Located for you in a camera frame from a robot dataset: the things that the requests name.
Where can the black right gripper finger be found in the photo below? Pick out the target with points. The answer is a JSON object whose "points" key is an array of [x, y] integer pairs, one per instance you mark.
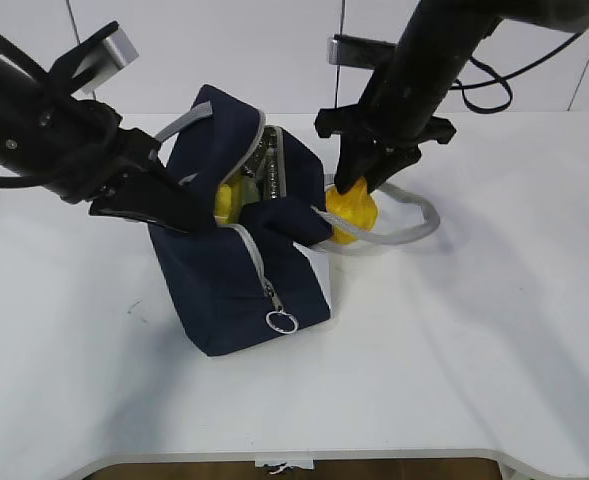
{"points": [[390, 162], [356, 158]]}

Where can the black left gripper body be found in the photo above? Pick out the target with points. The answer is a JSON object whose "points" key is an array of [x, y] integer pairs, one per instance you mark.
{"points": [[83, 153]]}

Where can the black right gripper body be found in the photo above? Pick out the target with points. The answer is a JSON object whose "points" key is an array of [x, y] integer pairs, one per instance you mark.
{"points": [[398, 114]]}

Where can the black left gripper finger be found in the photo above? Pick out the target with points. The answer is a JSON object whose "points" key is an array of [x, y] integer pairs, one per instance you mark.
{"points": [[158, 184], [141, 209]]}

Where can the yellow orange fruit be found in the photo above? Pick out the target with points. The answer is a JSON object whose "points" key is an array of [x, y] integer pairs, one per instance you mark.
{"points": [[356, 206]]}

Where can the yellow banana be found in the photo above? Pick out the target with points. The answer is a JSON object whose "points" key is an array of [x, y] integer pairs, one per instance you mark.
{"points": [[228, 200]]}

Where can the green lid food container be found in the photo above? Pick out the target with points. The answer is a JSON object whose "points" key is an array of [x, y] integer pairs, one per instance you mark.
{"points": [[249, 189]]}

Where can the navy blue lunch bag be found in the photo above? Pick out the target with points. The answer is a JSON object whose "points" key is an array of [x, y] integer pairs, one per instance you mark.
{"points": [[263, 277]]}

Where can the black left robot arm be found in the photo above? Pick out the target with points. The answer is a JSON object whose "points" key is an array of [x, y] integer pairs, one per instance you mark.
{"points": [[24, 83]]}

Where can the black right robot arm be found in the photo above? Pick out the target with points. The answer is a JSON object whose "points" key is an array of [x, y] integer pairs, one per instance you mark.
{"points": [[441, 36]]}

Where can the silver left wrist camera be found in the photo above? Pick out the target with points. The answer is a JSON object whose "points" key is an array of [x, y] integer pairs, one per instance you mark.
{"points": [[94, 61]]}

